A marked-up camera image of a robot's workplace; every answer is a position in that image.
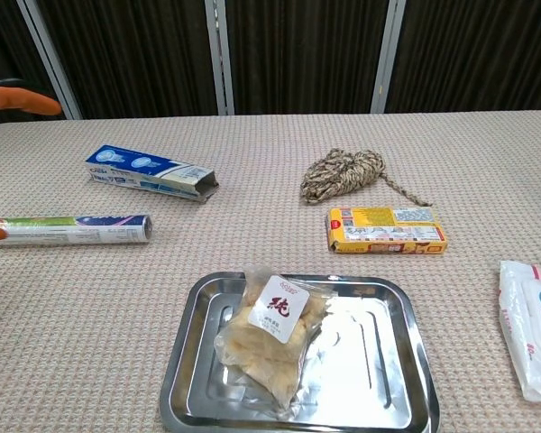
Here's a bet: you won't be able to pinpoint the dark pleated curtain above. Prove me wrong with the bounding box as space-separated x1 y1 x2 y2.
0 0 541 128

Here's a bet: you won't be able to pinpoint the coiled brown twine rope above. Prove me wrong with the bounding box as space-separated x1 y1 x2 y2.
299 148 433 207

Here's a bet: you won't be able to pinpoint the grey metal frame post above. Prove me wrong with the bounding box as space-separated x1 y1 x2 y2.
370 0 407 115
204 0 235 116
16 0 83 121

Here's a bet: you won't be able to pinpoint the clear snack bag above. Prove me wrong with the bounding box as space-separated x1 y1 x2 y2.
213 265 337 410

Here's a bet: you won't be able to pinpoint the stainless steel tray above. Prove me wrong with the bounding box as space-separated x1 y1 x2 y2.
158 271 441 433

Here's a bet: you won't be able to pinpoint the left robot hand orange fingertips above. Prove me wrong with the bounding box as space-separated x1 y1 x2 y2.
0 78 63 244

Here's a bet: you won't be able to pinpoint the white pink wet wipes pack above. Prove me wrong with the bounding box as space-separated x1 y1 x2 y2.
498 260 541 403

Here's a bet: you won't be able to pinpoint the yellow cardboard box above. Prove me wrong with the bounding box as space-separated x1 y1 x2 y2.
326 206 449 255

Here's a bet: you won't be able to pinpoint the blue white toothpaste box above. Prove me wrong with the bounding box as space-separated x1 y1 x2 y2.
85 144 221 203

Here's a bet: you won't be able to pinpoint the long foil wrap box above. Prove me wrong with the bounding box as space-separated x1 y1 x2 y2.
0 214 153 248

